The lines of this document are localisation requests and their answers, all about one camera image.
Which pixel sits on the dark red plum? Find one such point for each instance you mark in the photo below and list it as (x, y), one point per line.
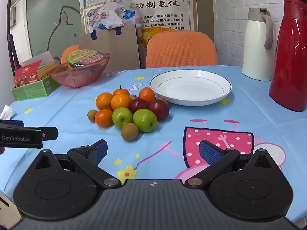
(139, 105)

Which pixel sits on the white thermos jug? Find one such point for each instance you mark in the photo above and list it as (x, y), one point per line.
(254, 48)

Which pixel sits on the dark red apple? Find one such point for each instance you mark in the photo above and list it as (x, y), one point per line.
(159, 109)

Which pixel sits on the red snack packet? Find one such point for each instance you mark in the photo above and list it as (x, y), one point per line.
(25, 74)

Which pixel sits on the blue cartoon printed tablecloth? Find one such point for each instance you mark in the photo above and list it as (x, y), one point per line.
(72, 115)

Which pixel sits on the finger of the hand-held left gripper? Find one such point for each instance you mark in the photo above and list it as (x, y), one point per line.
(50, 133)

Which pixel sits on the pink transparent bowl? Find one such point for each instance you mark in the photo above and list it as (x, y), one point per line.
(79, 76)

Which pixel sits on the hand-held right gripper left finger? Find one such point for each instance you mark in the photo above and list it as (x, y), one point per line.
(102, 149)

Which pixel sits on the beige framed wall poster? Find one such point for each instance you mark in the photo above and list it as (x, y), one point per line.
(165, 9)

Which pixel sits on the black framed whiteboard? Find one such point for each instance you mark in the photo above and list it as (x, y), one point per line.
(4, 28)

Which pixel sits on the white ceramic plate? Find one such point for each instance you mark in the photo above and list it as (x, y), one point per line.
(191, 91)

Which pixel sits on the brown paper bag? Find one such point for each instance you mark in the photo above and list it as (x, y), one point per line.
(115, 48)

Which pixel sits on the small orange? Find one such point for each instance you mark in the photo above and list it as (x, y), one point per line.
(103, 117)

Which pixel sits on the green cardboard box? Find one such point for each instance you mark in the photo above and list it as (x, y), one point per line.
(31, 91)

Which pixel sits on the green apple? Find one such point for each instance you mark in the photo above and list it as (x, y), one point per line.
(122, 117)
(145, 120)

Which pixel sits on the instant noodle cup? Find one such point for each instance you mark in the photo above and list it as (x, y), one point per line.
(84, 57)

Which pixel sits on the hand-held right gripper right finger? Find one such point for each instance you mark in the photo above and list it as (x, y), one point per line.
(209, 152)

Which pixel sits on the orange with stem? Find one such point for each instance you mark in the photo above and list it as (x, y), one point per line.
(121, 92)

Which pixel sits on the white crumpled tissue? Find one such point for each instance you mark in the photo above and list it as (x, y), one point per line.
(7, 112)

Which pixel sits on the floral cloth bag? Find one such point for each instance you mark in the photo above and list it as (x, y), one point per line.
(112, 12)

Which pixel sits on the red thermos jug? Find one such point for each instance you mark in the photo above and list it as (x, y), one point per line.
(290, 64)

